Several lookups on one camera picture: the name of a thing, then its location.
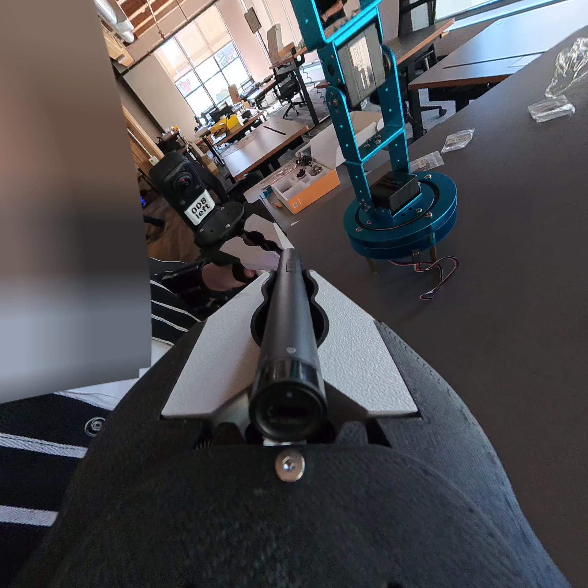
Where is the person's striped dark shirt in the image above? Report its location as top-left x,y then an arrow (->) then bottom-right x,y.
0,340 -> 177,588

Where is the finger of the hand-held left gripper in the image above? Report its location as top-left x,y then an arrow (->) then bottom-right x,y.
220,238 -> 282,271
243,215 -> 296,252

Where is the wood edged background desk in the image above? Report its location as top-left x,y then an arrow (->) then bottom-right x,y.
385,17 -> 456,138

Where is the person's left forearm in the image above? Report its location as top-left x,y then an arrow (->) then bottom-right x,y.
149,256 -> 239,346

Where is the small clear screw bag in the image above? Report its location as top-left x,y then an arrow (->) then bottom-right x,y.
527,100 -> 577,123
408,150 -> 446,172
440,128 -> 477,154

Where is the dark background desk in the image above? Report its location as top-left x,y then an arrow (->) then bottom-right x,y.
408,0 -> 588,92

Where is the large window wall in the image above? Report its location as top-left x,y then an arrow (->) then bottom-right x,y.
155,17 -> 259,118

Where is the crumpled clear plastic wrap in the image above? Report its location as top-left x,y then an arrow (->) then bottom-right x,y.
544,35 -> 588,100

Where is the open orange cardboard box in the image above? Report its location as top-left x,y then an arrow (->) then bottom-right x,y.
259,124 -> 350,215

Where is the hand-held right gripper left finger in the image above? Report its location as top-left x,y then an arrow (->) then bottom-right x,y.
161,271 -> 276,420

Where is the black office chair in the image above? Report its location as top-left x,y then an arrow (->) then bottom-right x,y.
275,75 -> 309,119

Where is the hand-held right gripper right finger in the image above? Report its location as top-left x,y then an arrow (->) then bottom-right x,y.
308,270 -> 420,418

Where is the red and black servo cable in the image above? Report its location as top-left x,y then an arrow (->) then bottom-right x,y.
390,255 -> 461,301

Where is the person's left hand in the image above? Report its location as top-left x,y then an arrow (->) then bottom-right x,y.
202,261 -> 258,293

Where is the light background table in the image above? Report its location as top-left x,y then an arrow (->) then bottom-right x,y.
222,116 -> 309,181

